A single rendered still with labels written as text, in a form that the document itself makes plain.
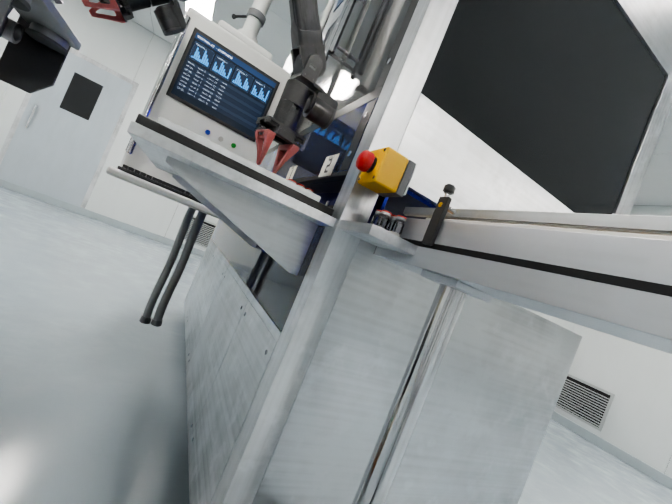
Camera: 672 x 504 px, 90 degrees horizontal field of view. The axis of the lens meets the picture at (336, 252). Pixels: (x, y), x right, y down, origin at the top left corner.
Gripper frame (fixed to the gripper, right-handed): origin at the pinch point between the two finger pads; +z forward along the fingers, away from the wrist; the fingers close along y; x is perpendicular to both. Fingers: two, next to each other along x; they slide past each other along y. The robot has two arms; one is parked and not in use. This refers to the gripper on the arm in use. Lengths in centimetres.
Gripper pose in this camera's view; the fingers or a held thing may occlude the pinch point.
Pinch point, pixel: (267, 165)
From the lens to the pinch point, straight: 81.3
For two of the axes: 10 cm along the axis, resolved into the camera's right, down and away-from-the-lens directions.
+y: 7.1, 2.8, 6.5
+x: -6.0, -2.3, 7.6
